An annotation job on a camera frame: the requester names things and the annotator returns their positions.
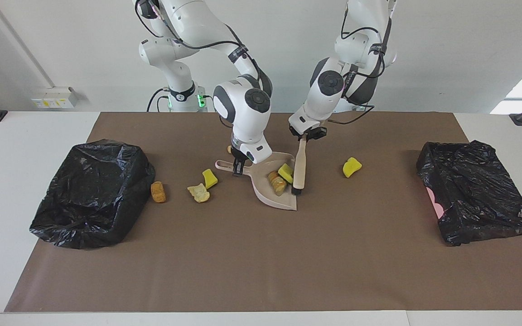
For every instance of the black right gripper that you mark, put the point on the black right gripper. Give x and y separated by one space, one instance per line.
241 157

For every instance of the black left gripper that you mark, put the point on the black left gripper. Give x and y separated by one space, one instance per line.
317 132

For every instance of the yellow sponge piece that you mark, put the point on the yellow sponge piece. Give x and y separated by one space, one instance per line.
285 173
351 167
210 178

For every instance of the beige hand brush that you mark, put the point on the beige hand brush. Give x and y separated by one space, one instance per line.
299 172

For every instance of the beige ridged foam piece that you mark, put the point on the beige ridged foam piece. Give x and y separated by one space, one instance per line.
277 183

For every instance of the pale beige foam chunk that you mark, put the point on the pale beige foam chunk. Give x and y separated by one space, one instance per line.
199 193

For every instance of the beige plastic dustpan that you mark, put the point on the beige plastic dustpan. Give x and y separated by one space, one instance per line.
274 201

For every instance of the brown bread roll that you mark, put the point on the brown bread roll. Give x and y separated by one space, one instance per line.
158 191

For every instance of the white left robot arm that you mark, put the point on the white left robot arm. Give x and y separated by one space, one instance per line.
329 86

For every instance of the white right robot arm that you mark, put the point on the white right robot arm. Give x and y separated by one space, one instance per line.
247 117

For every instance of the pink plastic bin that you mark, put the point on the pink plastic bin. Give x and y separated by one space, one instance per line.
432 199

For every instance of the black bag lined bin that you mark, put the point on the black bag lined bin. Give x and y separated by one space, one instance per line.
478 194
93 194

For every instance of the brown paper table mat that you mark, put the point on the brown paper table mat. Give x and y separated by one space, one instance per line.
243 280

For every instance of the white wall socket box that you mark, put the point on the white wall socket box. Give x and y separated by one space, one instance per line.
55 97

